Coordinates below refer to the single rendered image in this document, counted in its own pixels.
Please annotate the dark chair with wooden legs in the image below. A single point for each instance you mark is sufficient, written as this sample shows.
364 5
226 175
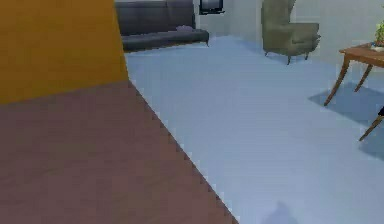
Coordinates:
375 125

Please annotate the olive green armchair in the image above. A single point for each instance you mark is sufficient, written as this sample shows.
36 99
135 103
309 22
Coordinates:
283 30

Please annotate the brown wooden table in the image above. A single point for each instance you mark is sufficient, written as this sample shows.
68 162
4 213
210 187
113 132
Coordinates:
361 55

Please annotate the small grey cushion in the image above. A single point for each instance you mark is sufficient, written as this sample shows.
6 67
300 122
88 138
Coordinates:
184 28

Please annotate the black television set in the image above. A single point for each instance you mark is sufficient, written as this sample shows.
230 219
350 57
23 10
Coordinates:
210 6

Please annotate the green house plant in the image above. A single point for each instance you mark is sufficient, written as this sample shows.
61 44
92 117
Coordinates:
380 35

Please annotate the dark grey sofa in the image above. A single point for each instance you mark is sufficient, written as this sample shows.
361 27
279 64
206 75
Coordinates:
156 20

